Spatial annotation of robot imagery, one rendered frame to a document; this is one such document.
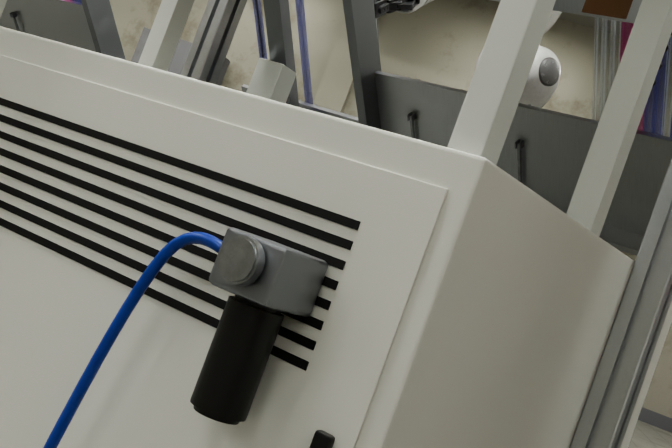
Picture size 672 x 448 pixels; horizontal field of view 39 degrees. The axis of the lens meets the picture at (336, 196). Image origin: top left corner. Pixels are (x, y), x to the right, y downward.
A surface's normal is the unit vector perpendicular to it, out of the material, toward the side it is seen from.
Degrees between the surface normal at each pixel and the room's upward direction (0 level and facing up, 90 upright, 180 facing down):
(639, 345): 90
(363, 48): 90
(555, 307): 90
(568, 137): 136
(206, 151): 90
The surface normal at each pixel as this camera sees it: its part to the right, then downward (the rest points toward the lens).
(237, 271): -0.52, -0.23
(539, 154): -0.61, 0.51
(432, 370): 0.78, 0.26
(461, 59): -0.20, -0.12
